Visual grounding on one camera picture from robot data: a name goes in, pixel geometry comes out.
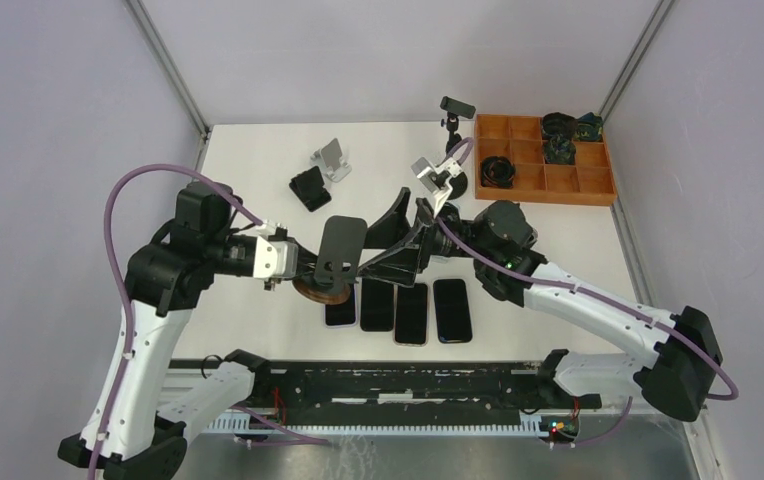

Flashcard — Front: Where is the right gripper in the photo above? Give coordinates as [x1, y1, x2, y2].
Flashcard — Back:
[351, 187, 496, 287]

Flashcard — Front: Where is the round wooden phone stand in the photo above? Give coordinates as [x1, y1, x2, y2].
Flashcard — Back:
[292, 216, 368, 305]

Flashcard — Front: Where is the black phone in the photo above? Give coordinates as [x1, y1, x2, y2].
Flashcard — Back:
[359, 279, 395, 332]

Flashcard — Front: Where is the purple case phone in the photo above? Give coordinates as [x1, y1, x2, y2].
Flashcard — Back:
[324, 291, 357, 328]

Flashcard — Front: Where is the black folding phone stand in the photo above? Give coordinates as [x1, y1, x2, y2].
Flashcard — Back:
[288, 166, 332, 212]

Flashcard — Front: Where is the silver folding phone stand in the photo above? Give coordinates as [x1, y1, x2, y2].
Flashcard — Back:
[310, 138, 352, 183]

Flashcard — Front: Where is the black lens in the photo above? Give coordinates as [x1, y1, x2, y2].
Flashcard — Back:
[480, 156, 516, 189]

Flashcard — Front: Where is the black tall round-base stand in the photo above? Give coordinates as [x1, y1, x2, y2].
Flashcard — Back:
[440, 96, 476, 200]

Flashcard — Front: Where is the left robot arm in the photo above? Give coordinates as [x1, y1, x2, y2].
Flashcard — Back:
[57, 181, 304, 479]

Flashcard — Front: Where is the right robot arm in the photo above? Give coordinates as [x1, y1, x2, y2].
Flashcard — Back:
[358, 188, 738, 422]

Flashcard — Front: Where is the orange compartment tray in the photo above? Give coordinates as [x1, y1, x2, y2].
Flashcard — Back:
[471, 114, 617, 207]

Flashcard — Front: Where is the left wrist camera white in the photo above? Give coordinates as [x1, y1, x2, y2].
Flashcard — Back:
[252, 221, 299, 280]

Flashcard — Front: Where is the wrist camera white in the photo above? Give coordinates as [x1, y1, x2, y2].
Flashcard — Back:
[411, 157, 466, 217]
[252, 221, 299, 280]

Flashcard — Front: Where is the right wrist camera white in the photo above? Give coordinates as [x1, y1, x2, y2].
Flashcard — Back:
[411, 157, 466, 217]

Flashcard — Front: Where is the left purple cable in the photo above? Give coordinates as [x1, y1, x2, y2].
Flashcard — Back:
[87, 164, 264, 480]

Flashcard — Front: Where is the purple cable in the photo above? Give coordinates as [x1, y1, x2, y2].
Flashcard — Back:
[87, 164, 264, 480]
[436, 137, 739, 402]

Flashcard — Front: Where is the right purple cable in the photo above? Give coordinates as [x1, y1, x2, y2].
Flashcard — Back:
[436, 137, 739, 402]

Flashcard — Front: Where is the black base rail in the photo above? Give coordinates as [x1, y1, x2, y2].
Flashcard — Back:
[241, 361, 602, 427]

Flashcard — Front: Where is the white cable duct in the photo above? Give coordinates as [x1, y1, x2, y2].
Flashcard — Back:
[204, 412, 548, 438]

